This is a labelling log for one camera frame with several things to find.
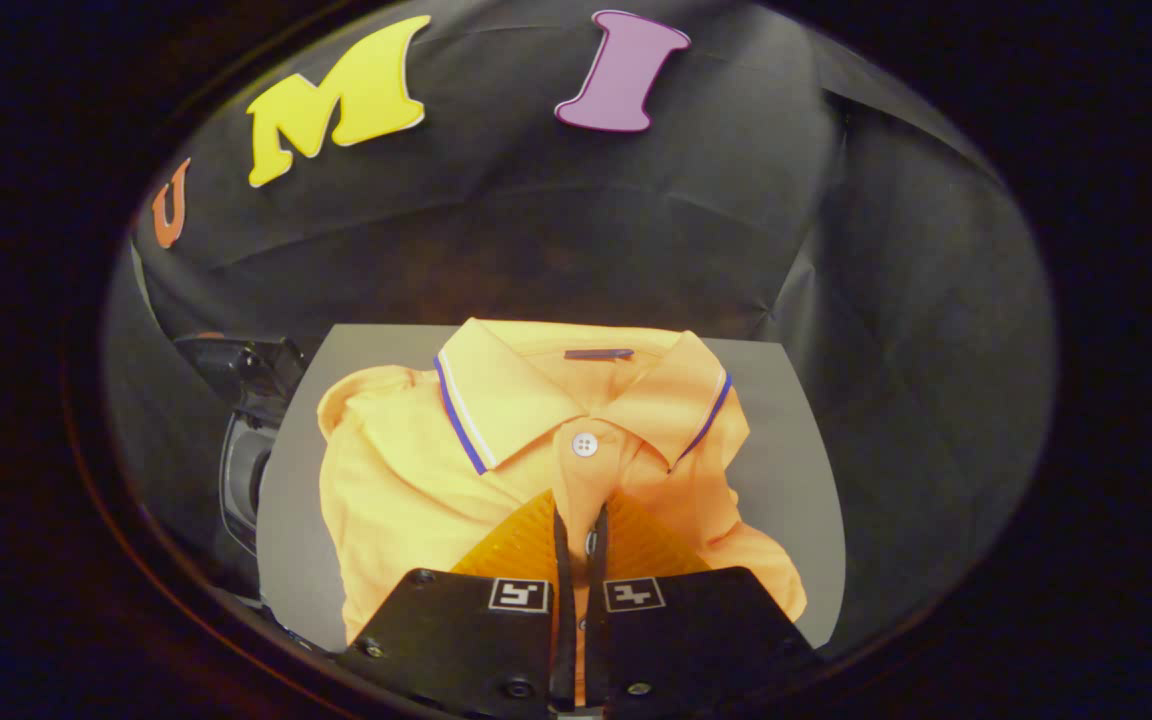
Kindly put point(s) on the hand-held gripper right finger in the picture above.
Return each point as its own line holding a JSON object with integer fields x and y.
{"x": 696, "y": 640}

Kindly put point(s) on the dark washing machine lid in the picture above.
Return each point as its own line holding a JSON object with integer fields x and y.
{"x": 246, "y": 365}

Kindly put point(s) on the grey cabinet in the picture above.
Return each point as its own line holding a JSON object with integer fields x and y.
{"x": 786, "y": 480}

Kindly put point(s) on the orange polo shirt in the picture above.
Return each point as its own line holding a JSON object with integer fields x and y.
{"x": 416, "y": 490}

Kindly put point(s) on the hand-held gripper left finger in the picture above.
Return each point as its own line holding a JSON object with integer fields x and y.
{"x": 456, "y": 640}

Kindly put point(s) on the black backdrop cloth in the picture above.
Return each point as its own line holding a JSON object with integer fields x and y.
{"x": 556, "y": 220}

